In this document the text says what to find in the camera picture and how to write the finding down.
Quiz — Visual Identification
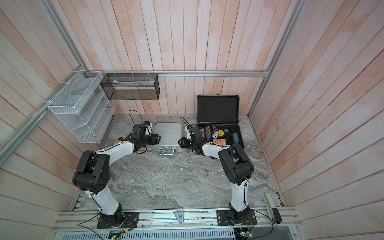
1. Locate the green chip stack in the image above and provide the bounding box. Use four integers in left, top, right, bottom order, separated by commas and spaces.
232, 133, 241, 144

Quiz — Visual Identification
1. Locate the clear tape roll red print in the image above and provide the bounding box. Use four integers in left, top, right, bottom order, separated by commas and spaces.
249, 147, 264, 161

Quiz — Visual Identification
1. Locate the black mesh wall basket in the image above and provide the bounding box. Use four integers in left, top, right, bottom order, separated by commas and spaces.
101, 73, 161, 101

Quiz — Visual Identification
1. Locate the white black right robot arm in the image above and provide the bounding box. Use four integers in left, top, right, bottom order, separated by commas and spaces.
179, 125, 255, 226

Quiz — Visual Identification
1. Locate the dark grey poker case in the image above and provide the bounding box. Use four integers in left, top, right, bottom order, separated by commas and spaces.
197, 95, 244, 147

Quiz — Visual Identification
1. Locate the white wire mesh shelf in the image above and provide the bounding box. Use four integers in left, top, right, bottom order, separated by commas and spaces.
48, 71, 116, 144

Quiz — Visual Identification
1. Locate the playing card deck box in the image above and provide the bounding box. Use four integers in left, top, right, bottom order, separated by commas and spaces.
213, 139, 227, 146

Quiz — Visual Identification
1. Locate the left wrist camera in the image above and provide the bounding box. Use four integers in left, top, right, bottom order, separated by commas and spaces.
143, 121, 153, 136

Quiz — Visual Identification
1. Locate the poker chip stack row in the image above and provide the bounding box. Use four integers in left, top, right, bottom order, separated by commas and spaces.
199, 126, 212, 141

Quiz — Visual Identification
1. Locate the silver aluminium poker case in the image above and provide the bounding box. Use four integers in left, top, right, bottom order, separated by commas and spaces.
153, 122, 182, 156

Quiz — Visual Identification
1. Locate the blue clip on rail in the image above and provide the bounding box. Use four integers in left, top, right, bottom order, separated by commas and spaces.
174, 210, 184, 224

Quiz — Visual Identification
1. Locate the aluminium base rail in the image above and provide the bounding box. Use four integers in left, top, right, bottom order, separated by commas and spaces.
50, 207, 306, 240

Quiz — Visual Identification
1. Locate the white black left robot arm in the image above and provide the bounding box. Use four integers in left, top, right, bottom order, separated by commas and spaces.
73, 121, 161, 228

